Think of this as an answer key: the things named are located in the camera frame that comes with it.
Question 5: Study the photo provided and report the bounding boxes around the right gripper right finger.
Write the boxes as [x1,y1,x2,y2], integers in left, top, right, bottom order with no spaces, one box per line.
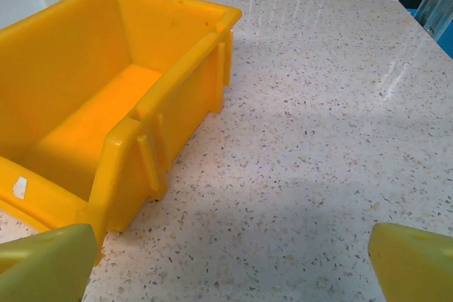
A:
[367,223,453,302]

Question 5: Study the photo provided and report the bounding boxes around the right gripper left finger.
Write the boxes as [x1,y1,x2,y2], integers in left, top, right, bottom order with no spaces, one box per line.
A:
[0,223,98,302]

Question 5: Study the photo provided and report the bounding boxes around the yellow plastic bin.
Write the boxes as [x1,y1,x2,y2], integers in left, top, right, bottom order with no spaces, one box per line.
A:
[0,0,243,267]

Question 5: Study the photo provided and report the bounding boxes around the blue table edge strip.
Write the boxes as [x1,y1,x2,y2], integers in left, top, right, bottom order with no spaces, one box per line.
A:
[403,7,453,43]

